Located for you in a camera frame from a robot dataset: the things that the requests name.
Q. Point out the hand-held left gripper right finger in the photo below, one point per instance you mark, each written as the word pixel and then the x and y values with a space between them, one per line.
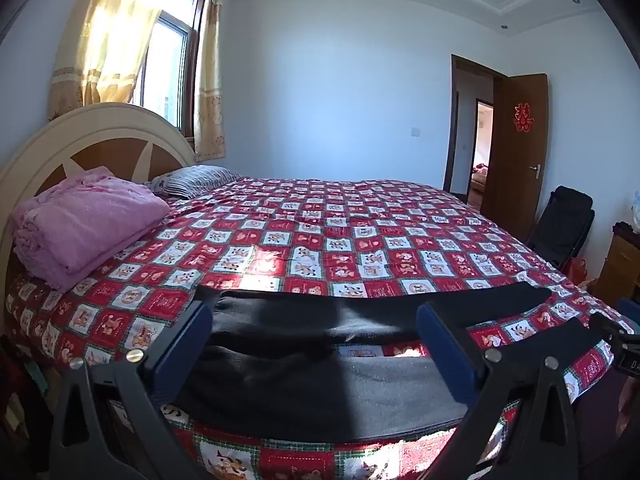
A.
pixel 446 345

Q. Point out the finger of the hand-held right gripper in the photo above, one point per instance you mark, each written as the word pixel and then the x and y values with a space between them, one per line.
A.
pixel 607 327

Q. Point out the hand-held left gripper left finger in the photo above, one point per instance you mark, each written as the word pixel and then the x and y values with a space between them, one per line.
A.
pixel 181 345

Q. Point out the black pants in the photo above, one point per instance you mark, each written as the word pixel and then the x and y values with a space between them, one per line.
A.
pixel 325 390

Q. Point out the wooden cabinet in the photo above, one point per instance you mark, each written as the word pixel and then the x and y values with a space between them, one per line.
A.
pixel 620 265

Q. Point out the red bag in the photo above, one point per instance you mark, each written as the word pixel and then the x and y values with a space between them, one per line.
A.
pixel 577 271

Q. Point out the black chair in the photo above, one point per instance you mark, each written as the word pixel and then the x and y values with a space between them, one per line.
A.
pixel 565 220

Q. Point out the red checked printed blanket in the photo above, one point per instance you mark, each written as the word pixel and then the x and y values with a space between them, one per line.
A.
pixel 350 240

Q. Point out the folded pink blanket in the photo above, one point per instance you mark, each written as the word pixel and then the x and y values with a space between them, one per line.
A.
pixel 85 220

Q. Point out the striped pillow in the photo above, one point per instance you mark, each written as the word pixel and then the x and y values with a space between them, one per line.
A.
pixel 195 180

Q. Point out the brown wooden door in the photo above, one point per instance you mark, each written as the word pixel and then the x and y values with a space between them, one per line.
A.
pixel 515 190

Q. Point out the red paper door decoration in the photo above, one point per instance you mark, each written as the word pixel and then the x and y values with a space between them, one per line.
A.
pixel 523 117

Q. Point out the cream and brown headboard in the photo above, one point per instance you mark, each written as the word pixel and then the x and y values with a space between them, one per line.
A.
pixel 100 120

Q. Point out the narrow yellow curtain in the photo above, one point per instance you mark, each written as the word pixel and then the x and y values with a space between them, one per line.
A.
pixel 207 85

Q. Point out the window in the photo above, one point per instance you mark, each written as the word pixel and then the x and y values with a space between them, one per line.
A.
pixel 165 70

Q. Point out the wide yellow curtain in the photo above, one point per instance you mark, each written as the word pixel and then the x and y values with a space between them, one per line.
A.
pixel 100 35

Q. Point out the brown door frame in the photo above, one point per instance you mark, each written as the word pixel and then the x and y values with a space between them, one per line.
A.
pixel 452 110

